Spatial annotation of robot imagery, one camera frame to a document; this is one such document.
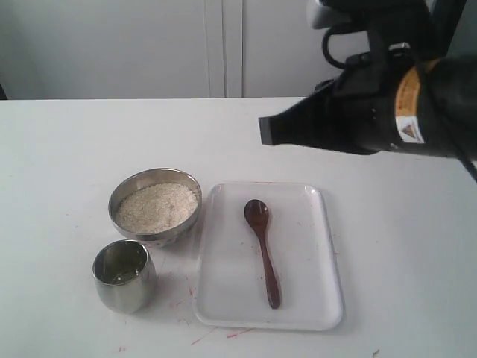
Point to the white plastic tray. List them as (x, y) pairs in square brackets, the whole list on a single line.
[(230, 290)]

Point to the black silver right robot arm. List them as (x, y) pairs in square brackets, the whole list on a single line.
[(400, 96)]

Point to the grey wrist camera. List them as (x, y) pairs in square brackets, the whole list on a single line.
[(320, 16)]

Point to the brown wooden spoon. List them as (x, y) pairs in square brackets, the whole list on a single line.
[(256, 214)]

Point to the white cabinet doors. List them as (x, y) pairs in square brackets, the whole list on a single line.
[(159, 49)]

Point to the small steel cup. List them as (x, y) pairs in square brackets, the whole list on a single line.
[(125, 276)]

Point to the steel bowl with rice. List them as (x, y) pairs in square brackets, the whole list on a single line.
[(156, 206)]

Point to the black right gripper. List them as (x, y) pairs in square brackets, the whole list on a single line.
[(355, 113)]

